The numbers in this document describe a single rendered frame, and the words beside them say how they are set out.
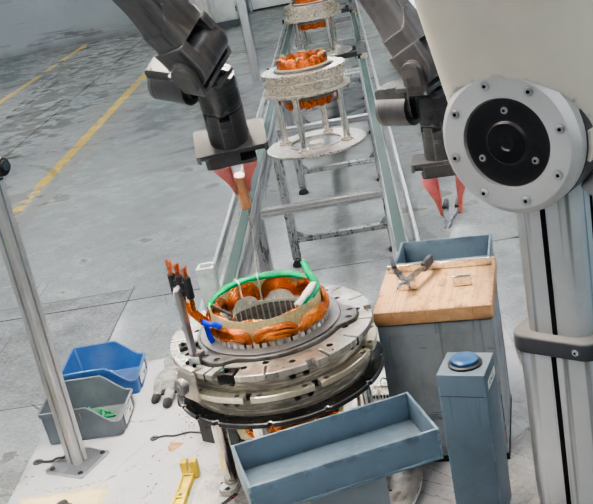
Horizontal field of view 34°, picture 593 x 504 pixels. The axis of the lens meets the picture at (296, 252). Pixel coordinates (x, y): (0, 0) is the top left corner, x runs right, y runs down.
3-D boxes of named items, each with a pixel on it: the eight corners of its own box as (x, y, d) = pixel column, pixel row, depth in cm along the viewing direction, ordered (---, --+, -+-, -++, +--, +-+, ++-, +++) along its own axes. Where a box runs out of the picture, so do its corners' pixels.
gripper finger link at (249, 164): (214, 183, 146) (200, 133, 140) (260, 172, 147) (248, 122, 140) (218, 211, 141) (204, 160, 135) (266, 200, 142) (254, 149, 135)
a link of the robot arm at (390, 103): (416, 62, 146) (444, 41, 151) (355, 66, 153) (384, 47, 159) (434, 135, 151) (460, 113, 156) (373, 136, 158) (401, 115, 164)
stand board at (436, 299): (390, 277, 175) (387, 265, 174) (497, 268, 170) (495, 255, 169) (374, 327, 157) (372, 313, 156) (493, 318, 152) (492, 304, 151)
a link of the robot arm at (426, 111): (438, 90, 149) (457, 80, 153) (400, 91, 153) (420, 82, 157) (445, 133, 151) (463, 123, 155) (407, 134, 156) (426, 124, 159)
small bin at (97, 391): (137, 401, 206) (128, 370, 203) (124, 436, 193) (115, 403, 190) (63, 412, 207) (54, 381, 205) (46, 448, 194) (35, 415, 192)
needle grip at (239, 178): (240, 204, 146) (232, 172, 142) (251, 201, 147) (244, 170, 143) (241, 210, 145) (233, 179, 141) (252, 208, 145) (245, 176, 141)
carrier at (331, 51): (274, 62, 577) (264, 11, 567) (319, 47, 601) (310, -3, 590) (320, 62, 549) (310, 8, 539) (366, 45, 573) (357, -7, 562)
